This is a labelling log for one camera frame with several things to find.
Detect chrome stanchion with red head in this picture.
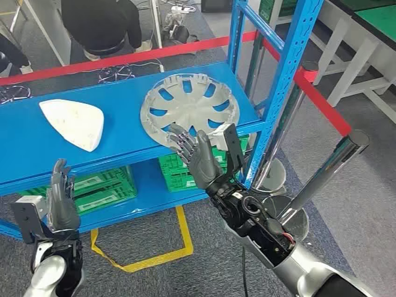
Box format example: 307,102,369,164
252,61,319,194

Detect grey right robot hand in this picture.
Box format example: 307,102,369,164
168,123,225,191

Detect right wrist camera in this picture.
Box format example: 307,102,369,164
208,123,245,174

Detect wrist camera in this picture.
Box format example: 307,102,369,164
208,123,245,174
11,195,48,244

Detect white power strip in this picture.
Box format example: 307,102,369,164
171,4,198,13

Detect chrome chair base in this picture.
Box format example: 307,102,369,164
98,63,137,84
0,85,32,103

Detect dark stanchion post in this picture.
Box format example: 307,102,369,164
244,35,264,101

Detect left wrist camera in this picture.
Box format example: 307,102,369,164
11,195,48,244

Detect black microwave oven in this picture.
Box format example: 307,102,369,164
201,0,233,13

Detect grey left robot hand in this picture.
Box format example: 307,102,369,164
46,158,81,233

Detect seated person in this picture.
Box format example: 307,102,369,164
60,0,152,62

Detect stacked green crates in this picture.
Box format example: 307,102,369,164
259,0,297,17

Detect yellow floor tape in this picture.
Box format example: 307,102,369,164
90,205,194,273

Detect green plastic crate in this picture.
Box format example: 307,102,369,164
18,166,138,216
158,135,250,194

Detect crumpled patterned bag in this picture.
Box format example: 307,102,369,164
163,11,183,33

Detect black round stool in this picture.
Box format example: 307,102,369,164
83,37,127,58

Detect dark bag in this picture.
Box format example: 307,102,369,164
162,22,201,46

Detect chrome stanchion post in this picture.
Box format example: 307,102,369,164
263,129,370,243

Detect blue metal shelf rack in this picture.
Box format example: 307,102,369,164
0,0,326,243

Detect white plastic cover part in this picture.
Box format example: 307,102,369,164
38,99,105,153

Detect silver wheel hubcap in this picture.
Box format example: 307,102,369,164
140,74,241,149

